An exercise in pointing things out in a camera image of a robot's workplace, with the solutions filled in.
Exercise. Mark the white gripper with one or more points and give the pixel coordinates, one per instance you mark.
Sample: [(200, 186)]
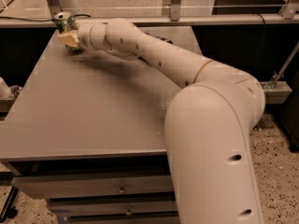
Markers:
[(84, 34)]

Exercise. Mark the green soda can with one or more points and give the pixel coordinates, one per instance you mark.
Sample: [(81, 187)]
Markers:
[(65, 21)]

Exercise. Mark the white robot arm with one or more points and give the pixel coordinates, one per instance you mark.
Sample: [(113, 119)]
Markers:
[(206, 126)]

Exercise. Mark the white object at left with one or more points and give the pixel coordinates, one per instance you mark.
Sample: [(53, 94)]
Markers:
[(5, 91)]

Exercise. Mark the grey drawer cabinet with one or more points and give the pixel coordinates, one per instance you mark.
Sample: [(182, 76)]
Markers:
[(88, 113)]

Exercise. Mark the top grey drawer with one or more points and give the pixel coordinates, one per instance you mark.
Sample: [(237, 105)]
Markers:
[(91, 185)]

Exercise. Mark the grey drawer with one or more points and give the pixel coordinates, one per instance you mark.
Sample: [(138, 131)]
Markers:
[(127, 206), (91, 185), (156, 218)]

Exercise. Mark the middle grey drawer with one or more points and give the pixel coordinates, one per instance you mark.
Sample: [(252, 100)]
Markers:
[(127, 206)]

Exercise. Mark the metal railing bar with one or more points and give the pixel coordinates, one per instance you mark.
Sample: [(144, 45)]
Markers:
[(223, 19)]

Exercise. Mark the black stand leg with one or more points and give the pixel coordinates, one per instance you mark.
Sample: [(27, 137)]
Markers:
[(9, 210)]

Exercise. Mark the bottom grey drawer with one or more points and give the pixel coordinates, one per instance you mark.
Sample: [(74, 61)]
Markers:
[(156, 218)]

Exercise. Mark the metal bracket post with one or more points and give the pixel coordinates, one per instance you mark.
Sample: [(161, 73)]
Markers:
[(175, 10)]

